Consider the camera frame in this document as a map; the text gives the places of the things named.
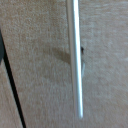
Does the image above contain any silver bar handle long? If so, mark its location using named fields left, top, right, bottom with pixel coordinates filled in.
left=65, top=0, right=85, bottom=120

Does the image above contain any brown drawer pulled out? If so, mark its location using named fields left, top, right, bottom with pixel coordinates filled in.
left=0, top=0, right=128, bottom=128

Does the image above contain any brown drawer closed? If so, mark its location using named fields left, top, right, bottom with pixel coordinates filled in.
left=0, top=56, right=24, bottom=128

